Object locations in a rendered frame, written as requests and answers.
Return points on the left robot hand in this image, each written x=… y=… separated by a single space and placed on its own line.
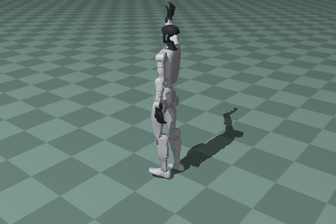
x=159 y=114

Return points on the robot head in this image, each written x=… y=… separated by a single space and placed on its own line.
x=171 y=30

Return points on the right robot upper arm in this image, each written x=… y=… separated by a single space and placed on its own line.
x=176 y=41

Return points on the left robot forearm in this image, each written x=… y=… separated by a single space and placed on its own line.
x=159 y=92

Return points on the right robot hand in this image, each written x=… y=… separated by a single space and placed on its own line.
x=170 y=11

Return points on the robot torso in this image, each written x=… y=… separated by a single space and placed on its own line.
x=172 y=67

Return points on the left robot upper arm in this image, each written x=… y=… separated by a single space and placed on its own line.
x=161 y=59

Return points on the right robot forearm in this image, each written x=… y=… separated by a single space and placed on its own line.
x=170 y=23

